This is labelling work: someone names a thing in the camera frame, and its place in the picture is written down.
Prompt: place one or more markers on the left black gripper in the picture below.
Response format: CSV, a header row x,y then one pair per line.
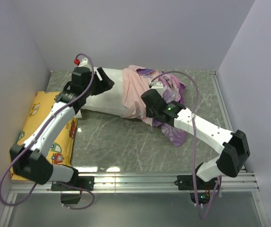
x,y
104,84

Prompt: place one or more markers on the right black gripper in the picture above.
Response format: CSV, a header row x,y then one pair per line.
x,y
148,113

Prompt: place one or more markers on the purple princess print pillowcase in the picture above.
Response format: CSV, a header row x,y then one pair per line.
x,y
136,81

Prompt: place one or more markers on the white pillow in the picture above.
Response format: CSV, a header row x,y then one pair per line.
x,y
109,102

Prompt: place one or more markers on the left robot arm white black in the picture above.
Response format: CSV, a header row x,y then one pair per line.
x,y
29,159

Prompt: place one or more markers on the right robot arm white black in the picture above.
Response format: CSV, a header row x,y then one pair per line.
x,y
205,131

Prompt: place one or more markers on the yellow car print pillow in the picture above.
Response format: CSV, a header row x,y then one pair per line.
x,y
49,157

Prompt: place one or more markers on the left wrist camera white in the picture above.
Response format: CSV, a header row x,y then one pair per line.
x,y
85,62

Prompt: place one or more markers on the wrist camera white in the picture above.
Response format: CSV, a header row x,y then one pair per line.
x,y
157,85
85,62

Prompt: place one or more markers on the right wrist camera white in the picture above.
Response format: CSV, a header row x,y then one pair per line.
x,y
157,85

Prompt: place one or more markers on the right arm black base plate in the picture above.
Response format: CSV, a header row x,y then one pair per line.
x,y
185,183

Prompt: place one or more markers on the aluminium mounting rail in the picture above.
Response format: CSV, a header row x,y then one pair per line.
x,y
162,182

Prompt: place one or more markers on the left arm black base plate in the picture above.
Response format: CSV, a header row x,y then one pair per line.
x,y
82,182

